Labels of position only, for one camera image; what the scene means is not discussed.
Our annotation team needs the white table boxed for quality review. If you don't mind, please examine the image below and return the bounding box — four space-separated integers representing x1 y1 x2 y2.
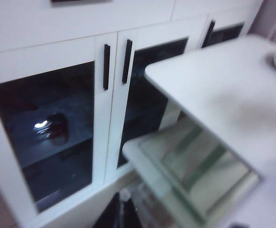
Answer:
122 34 276 228

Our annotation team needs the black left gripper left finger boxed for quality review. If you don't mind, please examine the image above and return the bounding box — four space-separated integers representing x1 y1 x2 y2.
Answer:
92 193 122 228

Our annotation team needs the white cabinet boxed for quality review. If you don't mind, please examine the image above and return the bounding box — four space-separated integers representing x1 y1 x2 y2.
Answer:
0 0 267 228

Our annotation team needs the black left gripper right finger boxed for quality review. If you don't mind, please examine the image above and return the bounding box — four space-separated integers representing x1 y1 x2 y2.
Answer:
126 199 142 228

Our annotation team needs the white drawer front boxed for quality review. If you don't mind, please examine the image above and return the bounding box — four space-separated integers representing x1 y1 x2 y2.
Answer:
171 0 264 24

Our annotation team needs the white drawer black handle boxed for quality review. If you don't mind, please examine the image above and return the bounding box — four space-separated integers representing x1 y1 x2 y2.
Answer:
0 0 176 55

